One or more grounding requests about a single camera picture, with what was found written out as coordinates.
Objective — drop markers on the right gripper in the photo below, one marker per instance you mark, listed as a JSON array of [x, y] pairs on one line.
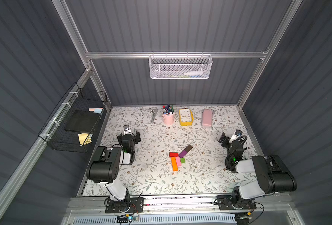
[[227, 140]]

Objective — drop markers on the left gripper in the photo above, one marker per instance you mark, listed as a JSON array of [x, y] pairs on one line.
[[129, 137]]

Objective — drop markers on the red wooden block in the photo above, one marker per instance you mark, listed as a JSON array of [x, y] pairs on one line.
[[173, 154]]

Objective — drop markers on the purple wooden block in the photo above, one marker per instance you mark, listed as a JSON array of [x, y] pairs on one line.
[[183, 153]]

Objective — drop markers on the brown wooden block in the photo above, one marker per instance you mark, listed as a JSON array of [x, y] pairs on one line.
[[188, 148]]

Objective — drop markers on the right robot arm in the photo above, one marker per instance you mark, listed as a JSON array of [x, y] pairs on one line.
[[272, 175]]

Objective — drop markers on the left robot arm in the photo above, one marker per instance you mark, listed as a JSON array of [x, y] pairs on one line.
[[105, 166]]

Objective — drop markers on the pink case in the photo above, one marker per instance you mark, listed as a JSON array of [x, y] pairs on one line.
[[207, 117]]

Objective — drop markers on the pink blue sticky notes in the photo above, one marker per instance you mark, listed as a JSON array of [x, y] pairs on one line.
[[96, 110]]

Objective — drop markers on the yellow sticky notes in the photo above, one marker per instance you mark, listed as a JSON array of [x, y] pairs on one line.
[[85, 138]]

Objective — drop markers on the black notebook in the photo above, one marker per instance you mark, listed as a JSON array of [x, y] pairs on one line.
[[82, 121]]

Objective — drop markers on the pink pen cup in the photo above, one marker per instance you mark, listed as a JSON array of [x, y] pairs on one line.
[[168, 115]]

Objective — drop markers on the orange wooden block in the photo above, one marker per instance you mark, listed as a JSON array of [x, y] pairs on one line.
[[174, 164]]

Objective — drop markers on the pink wooden block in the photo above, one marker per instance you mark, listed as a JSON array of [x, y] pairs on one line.
[[178, 161]]

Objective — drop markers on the yellow tray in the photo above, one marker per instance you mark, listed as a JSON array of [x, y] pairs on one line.
[[186, 117]]

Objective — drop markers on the small circuit board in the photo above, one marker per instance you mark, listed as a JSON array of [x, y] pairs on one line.
[[127, 218]]

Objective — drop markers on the white tube in basket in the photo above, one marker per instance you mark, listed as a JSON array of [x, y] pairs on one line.
[[198, 73]]

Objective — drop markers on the black wire basket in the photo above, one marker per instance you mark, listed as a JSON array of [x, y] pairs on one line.
[[82, 99]]

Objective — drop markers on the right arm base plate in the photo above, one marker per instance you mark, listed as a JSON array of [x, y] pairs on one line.
[[228, 202]]

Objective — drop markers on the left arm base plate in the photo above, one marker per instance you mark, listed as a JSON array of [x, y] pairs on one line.
[[128, 205]]

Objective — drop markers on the white wire basket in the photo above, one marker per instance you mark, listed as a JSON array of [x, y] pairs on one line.
[[174, 65]]

